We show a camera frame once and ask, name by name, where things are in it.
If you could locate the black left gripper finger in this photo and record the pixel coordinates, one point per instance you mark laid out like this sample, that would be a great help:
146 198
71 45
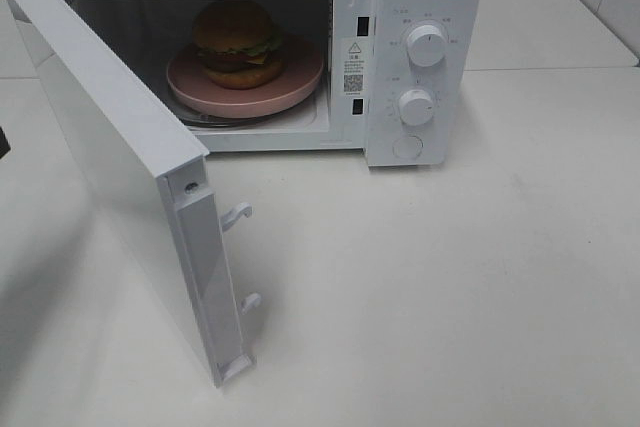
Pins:
5 147

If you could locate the white microwave door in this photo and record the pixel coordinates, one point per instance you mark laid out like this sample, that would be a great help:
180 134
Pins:
148 173

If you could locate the burger with lettuce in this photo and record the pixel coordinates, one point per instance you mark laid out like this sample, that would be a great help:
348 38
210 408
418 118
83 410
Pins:
238 44

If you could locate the pink round plate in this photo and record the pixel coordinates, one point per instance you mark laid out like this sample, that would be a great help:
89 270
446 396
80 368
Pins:
304 68

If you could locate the round white door button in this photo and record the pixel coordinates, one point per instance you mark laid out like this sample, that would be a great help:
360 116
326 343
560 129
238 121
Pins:
408 147

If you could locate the white microwave oven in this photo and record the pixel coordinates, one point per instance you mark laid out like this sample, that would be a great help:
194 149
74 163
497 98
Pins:
378 76

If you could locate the lower white microwave knob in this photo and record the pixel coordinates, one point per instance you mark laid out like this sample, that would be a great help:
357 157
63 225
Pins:
416 107

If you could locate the white microwave knob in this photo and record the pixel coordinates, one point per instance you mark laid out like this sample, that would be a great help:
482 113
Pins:
426 43
416 107

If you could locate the upper white microwave knob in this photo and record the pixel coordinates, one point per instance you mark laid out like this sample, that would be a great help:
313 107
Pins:
426 43

